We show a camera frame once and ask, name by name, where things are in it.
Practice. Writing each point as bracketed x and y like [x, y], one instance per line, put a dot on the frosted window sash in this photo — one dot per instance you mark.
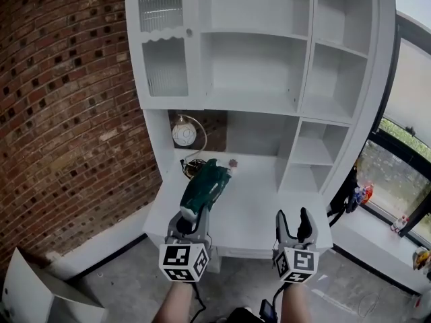
[410, 89]

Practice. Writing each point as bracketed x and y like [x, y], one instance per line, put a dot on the person's left forearm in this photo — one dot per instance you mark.
[175, 303]

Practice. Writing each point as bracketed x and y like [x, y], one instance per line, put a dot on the brass door knob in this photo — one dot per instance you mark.
[189, 32]

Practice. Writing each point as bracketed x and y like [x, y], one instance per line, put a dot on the person's right forearm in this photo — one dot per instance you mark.
[296, 305]

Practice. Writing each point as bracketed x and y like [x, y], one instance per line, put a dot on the white side table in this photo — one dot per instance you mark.
[27, 291]

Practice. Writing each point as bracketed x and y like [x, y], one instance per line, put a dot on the black framed window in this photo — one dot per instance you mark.
[394, 170]

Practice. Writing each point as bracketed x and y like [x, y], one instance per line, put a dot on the small red cap bottle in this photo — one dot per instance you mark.
[404, 221]
[396, 225]

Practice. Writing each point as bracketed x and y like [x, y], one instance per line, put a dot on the green plastic bag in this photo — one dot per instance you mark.
[202, 187]

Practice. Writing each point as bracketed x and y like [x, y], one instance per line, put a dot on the white desk with hutch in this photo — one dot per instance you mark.
[256, 197]

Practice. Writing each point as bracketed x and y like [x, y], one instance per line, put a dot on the white globe desk lamp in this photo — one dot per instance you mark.
[184, 133]

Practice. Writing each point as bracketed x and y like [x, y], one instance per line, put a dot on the small black device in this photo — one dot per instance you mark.
[266, 311]

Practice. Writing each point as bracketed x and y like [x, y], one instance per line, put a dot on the white arched glass cabinet door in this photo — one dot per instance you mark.
[161, 66]

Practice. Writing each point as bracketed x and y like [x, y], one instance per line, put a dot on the person's black clothing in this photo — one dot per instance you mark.
[244, 316]

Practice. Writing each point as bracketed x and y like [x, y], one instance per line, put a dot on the orange drink bottle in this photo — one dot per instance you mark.
[368, 194]

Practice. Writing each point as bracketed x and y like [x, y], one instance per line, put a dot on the blue label bottle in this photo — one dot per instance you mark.
[361, 194]
[356, 195]

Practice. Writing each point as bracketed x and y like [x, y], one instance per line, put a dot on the yellow toy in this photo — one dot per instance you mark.
[422, 257]

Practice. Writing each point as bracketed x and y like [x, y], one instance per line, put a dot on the white window ledge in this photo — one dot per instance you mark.
[370, 244]

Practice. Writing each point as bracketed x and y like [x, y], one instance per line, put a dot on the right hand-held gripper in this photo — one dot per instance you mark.
[298, 262]

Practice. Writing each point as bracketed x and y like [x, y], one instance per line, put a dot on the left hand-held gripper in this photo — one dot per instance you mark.
[182, 261]

